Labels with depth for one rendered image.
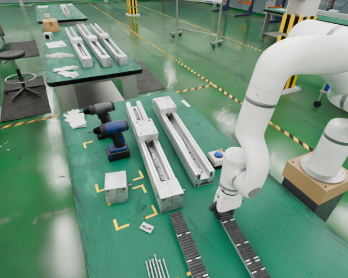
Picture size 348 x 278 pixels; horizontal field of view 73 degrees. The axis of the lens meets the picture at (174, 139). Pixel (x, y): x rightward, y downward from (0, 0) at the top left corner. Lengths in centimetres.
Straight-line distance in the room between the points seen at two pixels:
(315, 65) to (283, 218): 66
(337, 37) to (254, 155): 35
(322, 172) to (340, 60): 64
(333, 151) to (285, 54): 61
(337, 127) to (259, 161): 48
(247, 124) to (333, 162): 58
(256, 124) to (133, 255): 63
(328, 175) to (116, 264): 95
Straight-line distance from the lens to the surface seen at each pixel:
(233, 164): 78
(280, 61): 66
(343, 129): 112
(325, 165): 122
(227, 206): 94
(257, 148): 73
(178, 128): 145
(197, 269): 90
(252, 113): 70
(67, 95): 258
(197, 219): 104
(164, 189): 101
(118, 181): 106
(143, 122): 136
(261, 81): 67
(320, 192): 122
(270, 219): 112
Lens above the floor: 163
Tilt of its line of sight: 36 degrees down
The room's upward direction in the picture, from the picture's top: 1 degrees clockwise
